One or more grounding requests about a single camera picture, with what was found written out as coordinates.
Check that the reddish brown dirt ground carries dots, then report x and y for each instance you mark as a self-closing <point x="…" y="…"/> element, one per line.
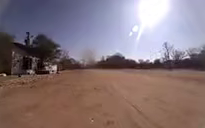
<point x="116" y="100"/>

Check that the row of distant trees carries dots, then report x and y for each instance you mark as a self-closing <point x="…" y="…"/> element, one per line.
<point x="150" y="60"/>

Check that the dark leafy tree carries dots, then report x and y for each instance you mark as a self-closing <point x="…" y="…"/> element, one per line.
<point x="45" y="48"/>

